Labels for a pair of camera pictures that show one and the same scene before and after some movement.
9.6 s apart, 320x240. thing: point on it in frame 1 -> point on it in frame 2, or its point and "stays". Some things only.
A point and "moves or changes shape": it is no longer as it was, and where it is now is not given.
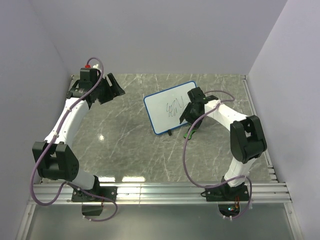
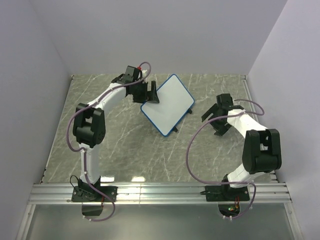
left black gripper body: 103,89 -> 140,91
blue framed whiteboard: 164,108 moves or changes shape
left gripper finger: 117,89 -> 153,97
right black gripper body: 192,115 -> 220,121
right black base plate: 225,193 stays
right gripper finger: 185,113 -> 211,111
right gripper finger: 197,125 -> 220,128
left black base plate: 109,192 stays
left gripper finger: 106,99 -> 152,97
